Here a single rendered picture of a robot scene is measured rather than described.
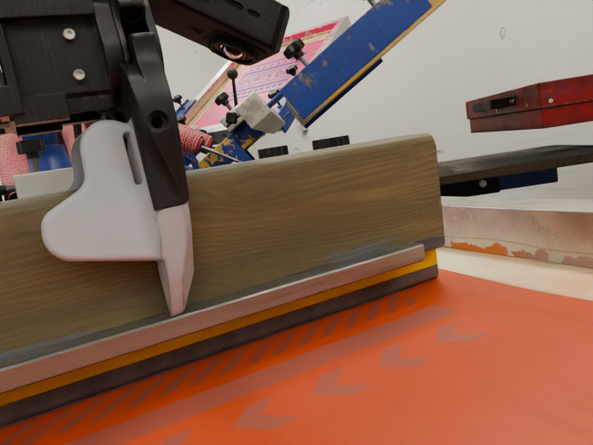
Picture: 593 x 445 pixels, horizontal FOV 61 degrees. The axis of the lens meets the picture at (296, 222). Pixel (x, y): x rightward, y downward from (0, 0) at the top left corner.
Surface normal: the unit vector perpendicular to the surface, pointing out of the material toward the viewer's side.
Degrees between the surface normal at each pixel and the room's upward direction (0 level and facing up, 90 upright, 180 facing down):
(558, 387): 0
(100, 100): 90
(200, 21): 153
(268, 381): 0
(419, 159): 91
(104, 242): 83
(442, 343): 0
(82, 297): 91
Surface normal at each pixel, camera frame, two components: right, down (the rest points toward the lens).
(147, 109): 0.47, 0.00
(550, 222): -0.87, 0.21
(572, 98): -0.02, 0.15
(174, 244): 0.50, 0.28
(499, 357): -0.15, -0.98
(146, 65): 0.37, -0.32
